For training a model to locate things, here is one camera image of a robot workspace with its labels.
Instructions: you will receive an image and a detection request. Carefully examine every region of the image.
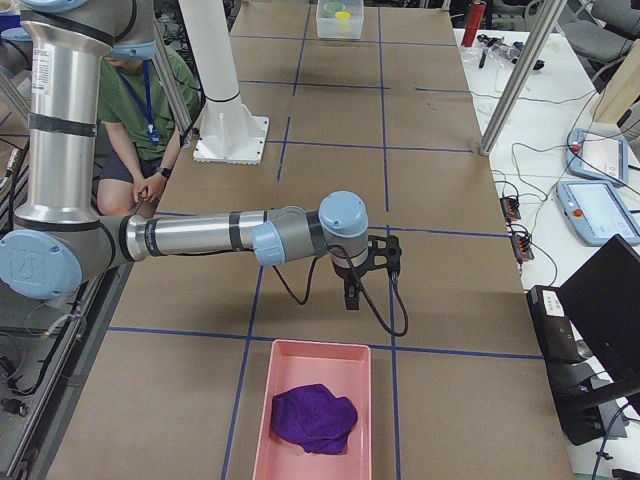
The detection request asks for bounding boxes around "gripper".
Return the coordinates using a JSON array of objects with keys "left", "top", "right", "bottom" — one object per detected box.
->
[{"left": 333, "top": 263, "right": 367, "bottom": 311}]

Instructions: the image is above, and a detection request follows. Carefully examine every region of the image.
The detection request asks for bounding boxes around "purple microfiber cloth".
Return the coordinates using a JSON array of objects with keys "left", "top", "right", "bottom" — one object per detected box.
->
[{"left": 271, "top": 384, "right": 358, "bottom": 455}]

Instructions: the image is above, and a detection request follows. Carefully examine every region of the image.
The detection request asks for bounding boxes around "yellow paper cup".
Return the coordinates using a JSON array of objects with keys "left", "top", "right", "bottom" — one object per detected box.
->
[{"left": 334, "top": 11, "right": 351, "bottom": 35}]

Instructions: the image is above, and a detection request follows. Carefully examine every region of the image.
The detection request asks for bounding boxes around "green ceramic bowl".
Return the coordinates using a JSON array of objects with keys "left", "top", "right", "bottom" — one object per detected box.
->
[{"left": 322, "top": 1, "right": 346, "bottom": 18}]

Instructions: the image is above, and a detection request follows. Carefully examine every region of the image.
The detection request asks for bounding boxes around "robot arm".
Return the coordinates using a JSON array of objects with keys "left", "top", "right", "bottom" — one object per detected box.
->
[{"left": 1, "top": 1, "right": 370, "bottom": 300}]

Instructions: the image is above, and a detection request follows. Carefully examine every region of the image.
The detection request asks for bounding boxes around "black box device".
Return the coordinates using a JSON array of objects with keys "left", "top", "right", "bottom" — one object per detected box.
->
[{"left": 526, "top": 285, "right": 584, "bottom": 364}]

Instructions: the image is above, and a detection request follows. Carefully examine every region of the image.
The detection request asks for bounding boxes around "pink plastic tray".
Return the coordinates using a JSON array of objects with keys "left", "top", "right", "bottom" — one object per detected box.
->
[{"left": 253, "top": 339, "right": 372, "bottom": 479}]

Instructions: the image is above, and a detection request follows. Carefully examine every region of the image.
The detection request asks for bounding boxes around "near orange connector block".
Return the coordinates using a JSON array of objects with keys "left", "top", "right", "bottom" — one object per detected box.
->
[{"left": 510, "top": 231, "right": 535, "bottom": 264}]

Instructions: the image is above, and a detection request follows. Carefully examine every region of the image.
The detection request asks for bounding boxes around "orange connector block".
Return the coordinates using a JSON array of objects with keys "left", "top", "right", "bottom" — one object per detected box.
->
[
  {"left": 510, "top": 231, "right": 535, "bottom": 264},
  {"left": 500, "top": 196, "right": 521, "bottom": 223}
]

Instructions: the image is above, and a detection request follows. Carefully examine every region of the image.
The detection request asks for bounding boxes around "far orange connector block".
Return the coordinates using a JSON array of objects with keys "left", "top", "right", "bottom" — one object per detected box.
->
[{"left": 500, "top": 196, "right": 521, "bottom": 223}]

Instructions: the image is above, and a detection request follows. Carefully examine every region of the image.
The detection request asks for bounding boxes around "black monitor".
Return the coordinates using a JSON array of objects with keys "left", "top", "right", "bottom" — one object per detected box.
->
[{"left": 557, "top": 235, "right": 639, "bottom": 375}]

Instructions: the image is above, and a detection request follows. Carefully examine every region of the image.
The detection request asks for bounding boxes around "monitor stand base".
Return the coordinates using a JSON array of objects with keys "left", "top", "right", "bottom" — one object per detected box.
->
[{"left": 544, "top": 359, "right": 640, "bottom": 447}]

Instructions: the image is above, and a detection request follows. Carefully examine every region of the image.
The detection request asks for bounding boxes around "near teach pendant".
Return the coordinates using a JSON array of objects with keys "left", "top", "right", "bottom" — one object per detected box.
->
[{"left": 556, "top": 180, "right": 639, "bottom": 246}]

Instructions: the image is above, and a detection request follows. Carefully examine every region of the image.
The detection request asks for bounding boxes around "teach pendant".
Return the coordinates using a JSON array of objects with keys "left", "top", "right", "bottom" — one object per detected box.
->
[
  {"left": 556, "top": 180, "right": 639, "bottom": 246},
  {"left": 566, "top": 128, "right": 629, "bottom": 186}
]

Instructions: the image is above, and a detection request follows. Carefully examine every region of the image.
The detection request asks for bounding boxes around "seated person in green shirt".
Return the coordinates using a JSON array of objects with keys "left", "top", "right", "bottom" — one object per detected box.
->
[{"left": 97, "top": 57, "right": 181, "bottom": 218}]

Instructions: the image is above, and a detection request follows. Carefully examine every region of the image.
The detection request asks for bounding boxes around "clear plastic bin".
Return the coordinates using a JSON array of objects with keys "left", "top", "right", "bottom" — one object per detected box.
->
[{"left": 316, "top": 0, "right": 364, "bottom": 40}]

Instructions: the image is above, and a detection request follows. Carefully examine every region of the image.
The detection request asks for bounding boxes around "far teach pendant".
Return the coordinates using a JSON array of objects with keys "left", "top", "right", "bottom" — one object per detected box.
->
[{"left": 566, "top": 128, "right": 629, "bottom": 186}]

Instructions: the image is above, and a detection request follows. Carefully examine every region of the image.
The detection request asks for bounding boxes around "red cylinder bottle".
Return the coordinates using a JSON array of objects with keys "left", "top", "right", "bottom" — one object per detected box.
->
[{"left": 461, "top": 0, "right": 487, "bottom": 48}]

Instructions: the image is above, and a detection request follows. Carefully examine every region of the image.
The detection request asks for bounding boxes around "black camera cable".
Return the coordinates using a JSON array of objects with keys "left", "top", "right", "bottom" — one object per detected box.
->
[{"left": 272, "top": 244, "right": 410, "bottom": 337}]

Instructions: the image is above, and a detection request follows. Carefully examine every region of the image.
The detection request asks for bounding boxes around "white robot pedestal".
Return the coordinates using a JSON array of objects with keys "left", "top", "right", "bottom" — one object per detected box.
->
[{"left": 179, "top": 0, "right": 269, "bottom": 165}]

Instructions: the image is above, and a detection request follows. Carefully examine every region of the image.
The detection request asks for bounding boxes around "aluminium frame post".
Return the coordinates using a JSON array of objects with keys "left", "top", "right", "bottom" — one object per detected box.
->
[{"left": 478, "top": 0, "right": 566, "bottom": 156}]

